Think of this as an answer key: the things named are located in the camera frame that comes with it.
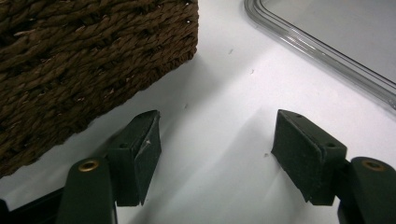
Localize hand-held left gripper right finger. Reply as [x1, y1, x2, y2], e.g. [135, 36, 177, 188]
[270, 108, 348, 206]

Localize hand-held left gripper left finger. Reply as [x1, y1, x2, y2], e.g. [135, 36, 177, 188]
[106, 109, 163, 207]

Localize brown wicker basket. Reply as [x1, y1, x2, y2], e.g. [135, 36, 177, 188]
[0, 0, 200, 179]

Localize clear plastic box lid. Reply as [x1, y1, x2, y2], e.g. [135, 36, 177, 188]
[244, 0, 396, 111]

